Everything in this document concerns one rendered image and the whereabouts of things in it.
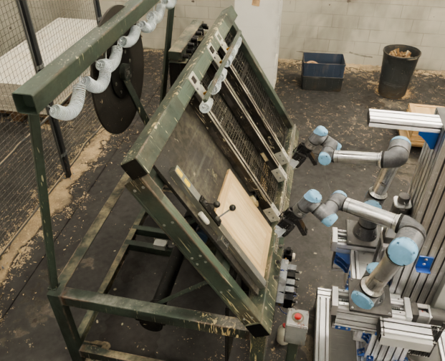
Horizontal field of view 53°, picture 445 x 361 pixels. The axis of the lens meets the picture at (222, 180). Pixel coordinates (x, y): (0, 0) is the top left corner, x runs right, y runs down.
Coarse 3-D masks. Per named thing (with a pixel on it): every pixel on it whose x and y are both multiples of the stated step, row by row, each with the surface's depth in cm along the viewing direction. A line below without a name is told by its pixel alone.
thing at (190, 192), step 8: (176, 168) 228; (176, 176) 228; (184, 176) 231; (184, 184) 230; (184, 192) 233; (192, 192) 233; (192, 200) 235; (200, 208) 238; (208, 216) 240; (216, 232) 246; (224, 232) 248; (232, 240) 252; (232, 248) 252; (240, 248) 257; (240, 256) 255; (248, 264) 258; (248, 272) 262; (256, 272) 263; (256, 280) 264; (264, 280) 269
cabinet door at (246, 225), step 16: (224, 192) 267; (240, 192) 285; (224, 208) 261; (240, 208) 278; (256, 208) 296; (224, 224) 255; (240, 224) 271; (256, 224) 289; (240, 240) 264; (256, 240) 282; (256, 256) 275
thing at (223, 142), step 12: (192, 72) 262; (192, 84) 257; (216, 84) 259; (192, 108) 270; (204, 120) 273; (216, 120) 277; (216, 132) 276; (228, 144) 280; (228, 156) 286; (240, 156) 289; (240, 168) 290; (252, 180) 294; (264, 192) 303; (264, 204) 304; (276, 216) 309
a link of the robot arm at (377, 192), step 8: (400, 136) 255; (392, 144) 252; (400, 144) 248; (408, 144) 251; (408, 152) 248; (384, 168) 263; (392, 168) 260; (384, 176) 265; (392, 176) 264; (376, 184) 272; (384, 184) 268; (368, 192) 279; (376, 192) 274; (384, 192) 273; (376, 200) 275; (384, 200) 276
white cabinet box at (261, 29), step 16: (240, 0) 572; (256, 0) 568; (272, 0) 564; (240, 16) 584; (256, 16) 580; (272, 16) 576; (256, 32) 593; (272, 32) 589; (256, 48) 606; (272, 48) 602; (272, 64) 616; (272, 80) 630
